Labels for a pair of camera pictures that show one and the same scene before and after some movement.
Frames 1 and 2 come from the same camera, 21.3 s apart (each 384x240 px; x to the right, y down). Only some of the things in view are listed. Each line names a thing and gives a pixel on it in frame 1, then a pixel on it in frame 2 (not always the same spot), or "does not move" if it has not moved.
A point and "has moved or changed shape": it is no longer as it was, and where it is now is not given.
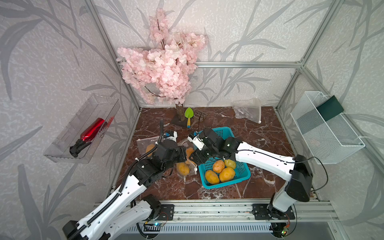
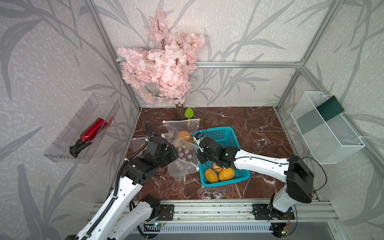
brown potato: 189,151 to 184,134
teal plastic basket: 241,171 does not move
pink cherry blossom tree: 163,71 does not move
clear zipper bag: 250,109 to 186,164
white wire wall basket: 329,142 does not move
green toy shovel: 188,114 does not move
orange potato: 218,166 does not move
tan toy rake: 199,116 does not move
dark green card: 330,108 does not move
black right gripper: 195,157 to 199,158
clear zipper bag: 187,169 to 184,128
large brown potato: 149,148 has moved or changed shape
